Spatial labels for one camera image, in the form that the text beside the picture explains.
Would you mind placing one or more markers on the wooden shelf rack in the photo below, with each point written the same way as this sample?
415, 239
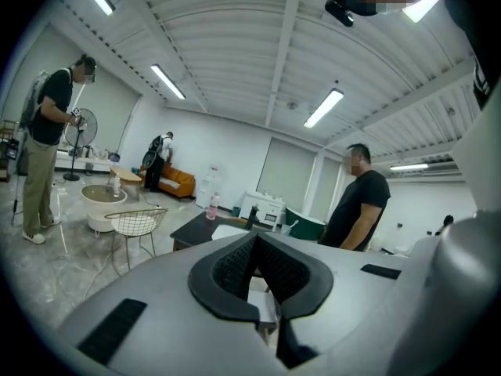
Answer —
6, 147

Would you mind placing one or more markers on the small green bin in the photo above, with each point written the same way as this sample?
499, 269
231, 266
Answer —
236, 211

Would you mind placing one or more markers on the long white low cabinet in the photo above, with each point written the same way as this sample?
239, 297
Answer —
78, 163

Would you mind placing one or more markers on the green bathtub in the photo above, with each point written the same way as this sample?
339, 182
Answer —
307, 225

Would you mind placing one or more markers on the orange sofa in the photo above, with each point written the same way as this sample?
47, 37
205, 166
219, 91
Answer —
180, 180

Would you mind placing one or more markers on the wooden coffee table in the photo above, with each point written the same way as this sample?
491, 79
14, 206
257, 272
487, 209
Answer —
125, 175

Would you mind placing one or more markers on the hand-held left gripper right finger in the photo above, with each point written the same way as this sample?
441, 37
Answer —
313, 288

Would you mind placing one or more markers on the black standing fan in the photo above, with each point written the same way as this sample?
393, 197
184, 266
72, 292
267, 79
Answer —
88, 129

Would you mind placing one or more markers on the round white table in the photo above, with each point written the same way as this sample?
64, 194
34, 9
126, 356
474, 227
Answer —
102, 206

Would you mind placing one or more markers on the white water dispenser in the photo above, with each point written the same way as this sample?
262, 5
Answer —
205, 190

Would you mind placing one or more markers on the black sink cabinet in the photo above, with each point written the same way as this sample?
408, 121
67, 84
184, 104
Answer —
192, 231

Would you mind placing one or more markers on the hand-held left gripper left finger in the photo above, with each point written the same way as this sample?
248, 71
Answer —
203, 284

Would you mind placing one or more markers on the pink plastic bottle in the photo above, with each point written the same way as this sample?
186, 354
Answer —
212, 208

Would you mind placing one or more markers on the white bottle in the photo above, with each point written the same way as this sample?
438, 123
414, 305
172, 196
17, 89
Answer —
116, 188

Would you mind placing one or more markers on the black head camera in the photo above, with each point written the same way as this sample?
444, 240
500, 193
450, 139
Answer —
339, 11

